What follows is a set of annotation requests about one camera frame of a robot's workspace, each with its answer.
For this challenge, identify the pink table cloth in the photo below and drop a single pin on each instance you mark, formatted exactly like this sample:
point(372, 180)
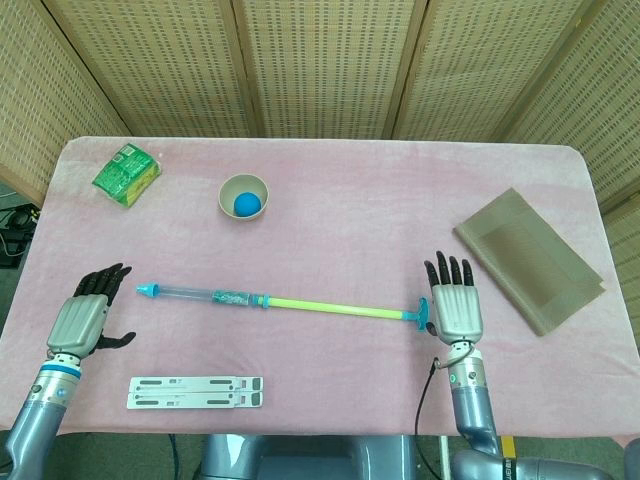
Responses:
point(320, 240)

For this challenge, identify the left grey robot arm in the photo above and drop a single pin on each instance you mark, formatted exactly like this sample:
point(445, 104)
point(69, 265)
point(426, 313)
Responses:
point(40, 410)

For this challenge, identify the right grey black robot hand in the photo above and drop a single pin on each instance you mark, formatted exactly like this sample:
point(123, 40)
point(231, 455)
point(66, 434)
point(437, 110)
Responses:
point(457, 312)

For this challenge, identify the green and blue water pump toy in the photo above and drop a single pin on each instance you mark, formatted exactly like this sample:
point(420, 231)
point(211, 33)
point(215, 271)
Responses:
point(325, 305)

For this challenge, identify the beige round bowl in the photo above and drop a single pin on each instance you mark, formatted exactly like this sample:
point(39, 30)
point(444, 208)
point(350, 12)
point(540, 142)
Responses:
point(227, 192)

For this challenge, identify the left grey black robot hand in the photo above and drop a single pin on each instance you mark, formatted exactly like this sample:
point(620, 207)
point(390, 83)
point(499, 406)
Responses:
point(77, 320)

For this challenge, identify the white folding stand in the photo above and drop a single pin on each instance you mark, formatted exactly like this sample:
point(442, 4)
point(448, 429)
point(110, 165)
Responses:
point(195, 392)

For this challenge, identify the brown folded cloth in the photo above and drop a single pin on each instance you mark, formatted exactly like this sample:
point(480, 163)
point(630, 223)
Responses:
point(530, 260)

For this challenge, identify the grey robot torso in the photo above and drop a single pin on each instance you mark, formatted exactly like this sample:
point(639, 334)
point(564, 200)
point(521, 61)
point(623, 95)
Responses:
point(300, 457)

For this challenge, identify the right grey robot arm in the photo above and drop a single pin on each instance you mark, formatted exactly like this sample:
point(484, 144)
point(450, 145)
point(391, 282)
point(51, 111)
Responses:
point(472, 405)

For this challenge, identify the woven bamboo folding screen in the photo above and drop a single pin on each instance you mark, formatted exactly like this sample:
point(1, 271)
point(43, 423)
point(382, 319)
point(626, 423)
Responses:
point(325, 65)

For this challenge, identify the blue ball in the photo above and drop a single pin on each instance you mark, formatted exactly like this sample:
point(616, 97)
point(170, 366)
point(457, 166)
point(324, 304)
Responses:
point(247, 205)

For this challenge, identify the green tissue pack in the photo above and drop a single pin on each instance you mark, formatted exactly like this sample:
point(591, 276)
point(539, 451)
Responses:
point(125, 172)

